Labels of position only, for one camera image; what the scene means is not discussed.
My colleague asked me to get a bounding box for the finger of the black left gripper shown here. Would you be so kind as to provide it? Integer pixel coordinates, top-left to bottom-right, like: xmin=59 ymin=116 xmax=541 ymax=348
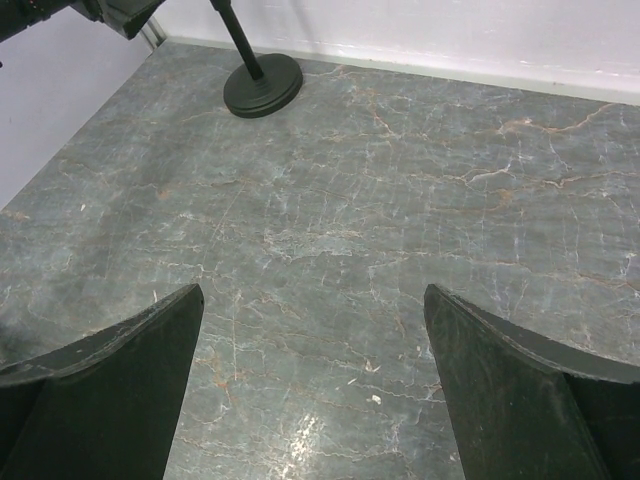
xmin=1 ymin=0 xmax=161 ymax=41

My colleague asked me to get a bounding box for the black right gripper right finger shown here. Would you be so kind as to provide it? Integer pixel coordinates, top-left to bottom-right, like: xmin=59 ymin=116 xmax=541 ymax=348
xmin=424 ymin=284 xmax=639 ymax=479

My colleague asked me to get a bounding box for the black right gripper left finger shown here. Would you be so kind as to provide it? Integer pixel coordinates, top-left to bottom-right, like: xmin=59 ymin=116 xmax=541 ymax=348
xmin=1 ymin=284 xmax=204 ymax=479

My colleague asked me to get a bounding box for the black phone stand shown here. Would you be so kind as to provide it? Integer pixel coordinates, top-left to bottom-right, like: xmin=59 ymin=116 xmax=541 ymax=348
xmin=210 ymin=0 xmax=304 ymax=119

